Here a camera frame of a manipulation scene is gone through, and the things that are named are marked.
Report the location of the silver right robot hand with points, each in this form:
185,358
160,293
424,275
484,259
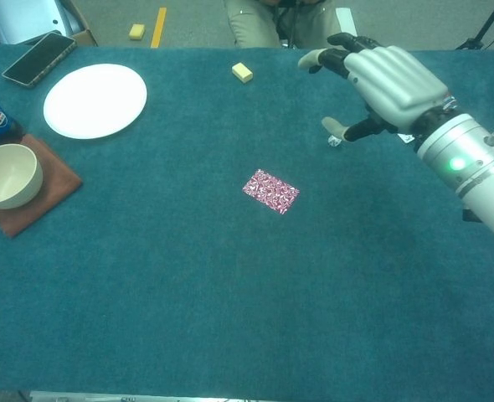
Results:
397,84

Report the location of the small white die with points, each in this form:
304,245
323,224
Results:
334,142

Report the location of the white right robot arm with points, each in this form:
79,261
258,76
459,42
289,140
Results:
477,176

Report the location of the white round plate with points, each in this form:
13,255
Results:
95,101

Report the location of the black tripod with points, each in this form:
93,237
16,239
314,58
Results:
479,33

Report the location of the yellow rectangular block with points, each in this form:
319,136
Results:
242,72

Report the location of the seated person in khaki trousers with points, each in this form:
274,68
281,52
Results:
251,25

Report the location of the red patterned playing card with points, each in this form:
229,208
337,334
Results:
270,193

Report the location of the yellow floor tape strip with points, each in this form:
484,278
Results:
159,27

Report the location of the yellow sponge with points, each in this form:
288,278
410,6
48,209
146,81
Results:
137,31

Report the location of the teal table cloth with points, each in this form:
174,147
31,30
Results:
188,293

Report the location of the cardboard box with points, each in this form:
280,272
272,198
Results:
85,35

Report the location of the black smartphone in patterned case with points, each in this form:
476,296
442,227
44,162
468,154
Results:
37,59

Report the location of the brown square cloth mat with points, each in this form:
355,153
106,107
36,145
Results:
50,188

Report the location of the white plastic panel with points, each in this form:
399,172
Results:
25,17

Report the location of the cream ceramic bowl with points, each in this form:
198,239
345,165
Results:
5,178

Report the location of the metal table frame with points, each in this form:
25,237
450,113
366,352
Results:
146,397

